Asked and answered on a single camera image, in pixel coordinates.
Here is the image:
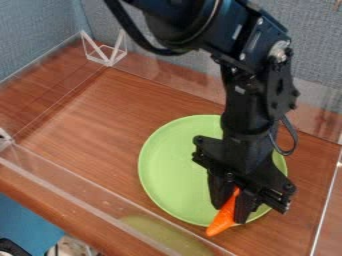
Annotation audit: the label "clear acrylic enclosure wall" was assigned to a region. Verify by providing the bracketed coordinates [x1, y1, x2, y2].
[0, 34, 342, 256]

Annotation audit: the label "black cable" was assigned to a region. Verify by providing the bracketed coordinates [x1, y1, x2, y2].
[265, 114, 299, 157]

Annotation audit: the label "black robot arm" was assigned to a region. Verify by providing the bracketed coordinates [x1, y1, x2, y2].
[102, 0, 299, 224]

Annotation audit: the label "clear acrylic corner bracket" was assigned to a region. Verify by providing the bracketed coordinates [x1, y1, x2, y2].
[80, 29, 128, 67]

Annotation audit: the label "orange toy carrot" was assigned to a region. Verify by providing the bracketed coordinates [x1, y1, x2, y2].
[205, 188, 240, 237]

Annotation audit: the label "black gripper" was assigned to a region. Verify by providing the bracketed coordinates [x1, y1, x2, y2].
[192, 136, 296, 224]

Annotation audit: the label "green plate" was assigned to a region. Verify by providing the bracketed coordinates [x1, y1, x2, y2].
[136, 114, 288, 228]

